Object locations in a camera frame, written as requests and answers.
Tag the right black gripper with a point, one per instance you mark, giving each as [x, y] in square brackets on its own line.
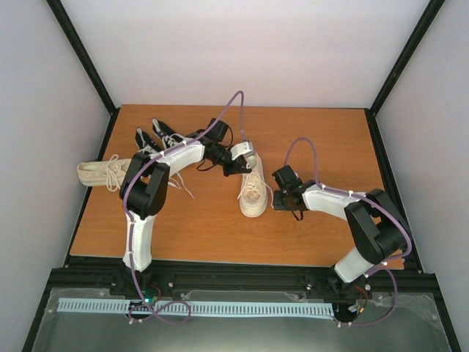
[278, 204]

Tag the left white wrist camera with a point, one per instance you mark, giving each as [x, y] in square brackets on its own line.
[244, 149]

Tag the black white sneaker left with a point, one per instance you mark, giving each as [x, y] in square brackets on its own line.
[148, 146]

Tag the black white sneaker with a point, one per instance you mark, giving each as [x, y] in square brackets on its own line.
[148, 146]
[167, 135]

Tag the beige canvas sneaker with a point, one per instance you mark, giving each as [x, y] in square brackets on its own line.
[110, 173]

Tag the light blue cable duct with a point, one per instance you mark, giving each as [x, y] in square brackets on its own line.
[201, 309]

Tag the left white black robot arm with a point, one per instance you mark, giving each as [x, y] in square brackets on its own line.
[144, 188]

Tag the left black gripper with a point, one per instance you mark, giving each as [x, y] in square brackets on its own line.
[231, 171]

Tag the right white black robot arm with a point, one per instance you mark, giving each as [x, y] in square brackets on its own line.
[378, 230]

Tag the black white sneaker right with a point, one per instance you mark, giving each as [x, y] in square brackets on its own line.
[167, 135]

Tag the beige lace platform sneaker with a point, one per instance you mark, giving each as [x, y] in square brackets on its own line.
[255, 192]

